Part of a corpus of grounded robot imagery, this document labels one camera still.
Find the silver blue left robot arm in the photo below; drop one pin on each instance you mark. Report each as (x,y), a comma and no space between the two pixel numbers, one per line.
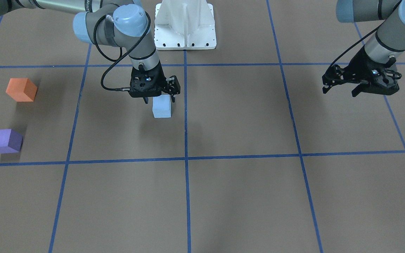
(386,39)

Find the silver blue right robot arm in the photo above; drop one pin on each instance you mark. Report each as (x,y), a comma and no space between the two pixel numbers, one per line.
(116,23)

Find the purple foam block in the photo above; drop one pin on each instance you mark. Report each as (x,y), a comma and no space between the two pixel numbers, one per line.
(10,141)

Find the light blue foam block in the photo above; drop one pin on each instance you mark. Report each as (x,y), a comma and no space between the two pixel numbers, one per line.
(162,106)

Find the orange foam block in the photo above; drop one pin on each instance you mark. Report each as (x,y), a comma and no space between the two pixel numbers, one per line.
(21,89)

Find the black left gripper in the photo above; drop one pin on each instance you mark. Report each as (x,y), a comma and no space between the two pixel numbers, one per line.
(361,69)

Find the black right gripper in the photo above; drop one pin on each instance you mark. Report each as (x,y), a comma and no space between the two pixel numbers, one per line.
(173,84)

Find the white pedestal column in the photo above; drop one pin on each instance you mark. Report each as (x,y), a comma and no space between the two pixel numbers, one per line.
(184,25)

